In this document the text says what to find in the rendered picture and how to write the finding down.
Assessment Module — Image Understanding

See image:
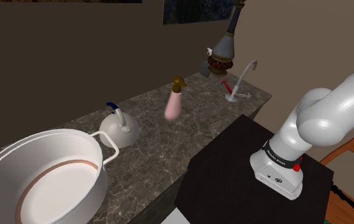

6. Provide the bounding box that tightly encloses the pink spray bottle brown nozzle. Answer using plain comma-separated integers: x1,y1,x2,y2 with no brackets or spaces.
164,76,188,121

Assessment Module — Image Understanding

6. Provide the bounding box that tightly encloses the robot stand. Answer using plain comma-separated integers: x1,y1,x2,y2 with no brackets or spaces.
174,114,335,224

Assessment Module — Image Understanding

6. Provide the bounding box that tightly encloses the large white cooking pot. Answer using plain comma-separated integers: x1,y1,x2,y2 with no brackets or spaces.
0,129,120,224

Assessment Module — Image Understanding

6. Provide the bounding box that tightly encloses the white kettle with blue handle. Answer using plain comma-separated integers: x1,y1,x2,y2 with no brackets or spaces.
98,102,140,149

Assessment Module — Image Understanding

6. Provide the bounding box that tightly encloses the white faucet with red handles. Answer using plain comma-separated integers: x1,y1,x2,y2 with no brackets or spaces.
221,59,258,104

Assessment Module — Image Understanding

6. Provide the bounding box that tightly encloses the dark wall picture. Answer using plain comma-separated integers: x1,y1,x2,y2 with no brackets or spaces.
162,0,236,26

